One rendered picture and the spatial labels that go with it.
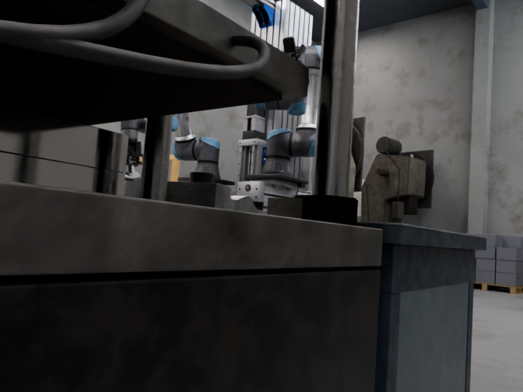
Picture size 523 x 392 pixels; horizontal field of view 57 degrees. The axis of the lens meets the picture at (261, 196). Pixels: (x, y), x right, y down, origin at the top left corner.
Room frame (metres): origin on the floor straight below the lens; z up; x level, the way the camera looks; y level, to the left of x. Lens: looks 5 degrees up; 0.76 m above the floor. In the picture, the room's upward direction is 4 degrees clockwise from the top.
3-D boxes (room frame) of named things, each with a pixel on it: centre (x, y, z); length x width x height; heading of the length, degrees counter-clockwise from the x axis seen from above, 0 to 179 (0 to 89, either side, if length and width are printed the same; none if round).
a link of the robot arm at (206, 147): (2.62, 0.31, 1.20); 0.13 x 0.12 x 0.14; 67
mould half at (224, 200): (1.75, 0.18, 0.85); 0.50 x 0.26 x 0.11; 160
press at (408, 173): (10.41, -3.03, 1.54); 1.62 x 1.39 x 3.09; 49
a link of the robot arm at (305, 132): (2.26, -0.20, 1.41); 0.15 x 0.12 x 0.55; 75
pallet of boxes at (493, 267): (9.49, -4.60, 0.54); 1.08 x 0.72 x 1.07; 49
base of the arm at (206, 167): (2.62, 0.31, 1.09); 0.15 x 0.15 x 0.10
